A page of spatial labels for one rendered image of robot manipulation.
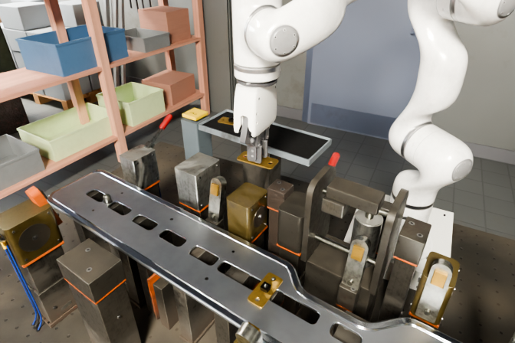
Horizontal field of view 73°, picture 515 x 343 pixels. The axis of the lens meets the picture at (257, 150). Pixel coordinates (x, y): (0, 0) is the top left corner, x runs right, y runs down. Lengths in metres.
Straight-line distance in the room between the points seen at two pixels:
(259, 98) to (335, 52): 2.87
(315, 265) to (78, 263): 0.53
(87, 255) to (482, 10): 0.94
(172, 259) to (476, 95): 3.04
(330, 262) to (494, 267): 0.70
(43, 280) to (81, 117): 2.44
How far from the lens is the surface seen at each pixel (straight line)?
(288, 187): 0.88
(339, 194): 0.75
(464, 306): 1.29
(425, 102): 0.94
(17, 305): 1.34
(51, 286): 1.15
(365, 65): 3.44
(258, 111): 0.64
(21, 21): 4.64
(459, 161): 0.97
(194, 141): 1.16
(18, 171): 2.81
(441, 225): 1.38
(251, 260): 0.84
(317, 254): 0.91
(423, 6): 0.90
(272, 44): 0.53
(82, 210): 1.08
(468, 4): 0.80
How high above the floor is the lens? 1.62
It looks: 30 degrees down
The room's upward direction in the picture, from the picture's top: straight up
